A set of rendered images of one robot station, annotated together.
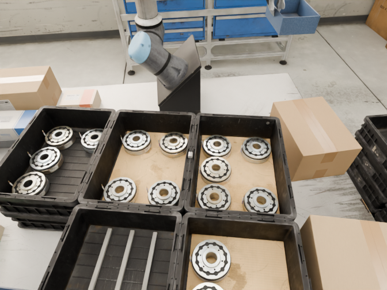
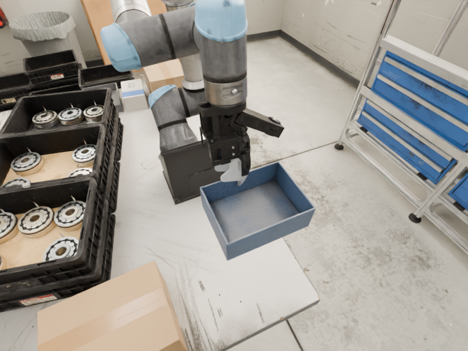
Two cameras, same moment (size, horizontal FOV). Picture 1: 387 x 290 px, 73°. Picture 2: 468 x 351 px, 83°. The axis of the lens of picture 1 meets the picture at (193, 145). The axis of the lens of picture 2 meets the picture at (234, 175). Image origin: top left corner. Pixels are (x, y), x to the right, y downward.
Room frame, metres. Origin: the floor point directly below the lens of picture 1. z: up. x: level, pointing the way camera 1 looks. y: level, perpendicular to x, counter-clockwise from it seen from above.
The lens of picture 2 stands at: (0.97, -0.73, 1.58)
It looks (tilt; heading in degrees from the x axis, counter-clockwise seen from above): 47 degrees down; 70
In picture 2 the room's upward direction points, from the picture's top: straight up
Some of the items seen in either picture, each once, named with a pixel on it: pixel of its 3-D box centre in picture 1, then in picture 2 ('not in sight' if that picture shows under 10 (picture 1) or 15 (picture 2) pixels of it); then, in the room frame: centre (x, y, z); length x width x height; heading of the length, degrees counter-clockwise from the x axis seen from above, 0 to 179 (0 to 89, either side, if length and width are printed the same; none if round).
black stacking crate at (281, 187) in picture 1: (236, 168); (27, 236); (0.52, -0.14, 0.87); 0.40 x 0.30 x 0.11; 173
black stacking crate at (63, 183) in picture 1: (63, 157); (66, 120); (0.59, 0.46, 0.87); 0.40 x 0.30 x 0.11; 173
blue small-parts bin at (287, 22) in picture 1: (290, 15); (255, 207); (1.13, -0.42, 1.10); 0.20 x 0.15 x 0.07; 5
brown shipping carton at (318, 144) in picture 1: (307, 137); (116, 332); (0.73, -0.47, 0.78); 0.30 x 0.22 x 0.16; 7
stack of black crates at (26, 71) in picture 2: not in sight; (63, 85); (0.26, 1.88, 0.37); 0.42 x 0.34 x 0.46; 4
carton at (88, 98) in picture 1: (81, 102); not in sight; (1.05, 0.56, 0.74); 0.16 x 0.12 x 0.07; 91
